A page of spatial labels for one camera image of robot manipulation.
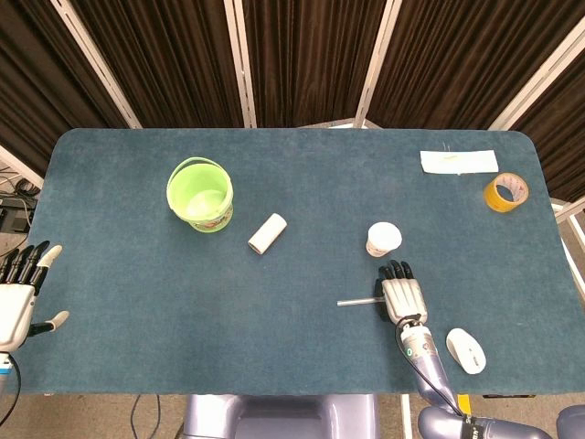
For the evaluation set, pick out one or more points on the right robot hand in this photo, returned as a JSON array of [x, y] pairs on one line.
[[402, 297]]

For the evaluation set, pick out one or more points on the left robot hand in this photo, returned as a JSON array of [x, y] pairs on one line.
[[13, 304]]

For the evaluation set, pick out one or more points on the transparent straw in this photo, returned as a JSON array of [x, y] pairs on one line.
[[356, 302]]

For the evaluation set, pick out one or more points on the small white cup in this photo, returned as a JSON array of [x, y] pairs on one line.
[[383, 239]]

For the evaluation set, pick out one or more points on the white computer mouse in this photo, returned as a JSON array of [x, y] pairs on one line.
[[466, 350]]

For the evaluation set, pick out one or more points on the black equipment box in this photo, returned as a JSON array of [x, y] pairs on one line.
[[16, 212]]

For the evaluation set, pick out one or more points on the blue table mat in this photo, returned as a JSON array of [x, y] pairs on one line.
[[274, 274]]

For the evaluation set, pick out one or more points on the yellow tape roll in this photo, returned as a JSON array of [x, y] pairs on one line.
[[505, 192]]

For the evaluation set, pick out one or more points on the white paper sheet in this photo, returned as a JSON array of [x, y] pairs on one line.
[[458, 161]]

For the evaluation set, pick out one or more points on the white cardboard roll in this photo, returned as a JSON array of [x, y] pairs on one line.
[[267, 233]]

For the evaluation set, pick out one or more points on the lavender robot torso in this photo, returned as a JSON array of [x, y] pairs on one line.
[[279, 416]]

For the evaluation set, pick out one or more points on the green plastic bucket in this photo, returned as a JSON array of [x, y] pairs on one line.
[[201, 194]]

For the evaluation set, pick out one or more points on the brown curtain partition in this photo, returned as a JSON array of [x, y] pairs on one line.
[[311, 59]]

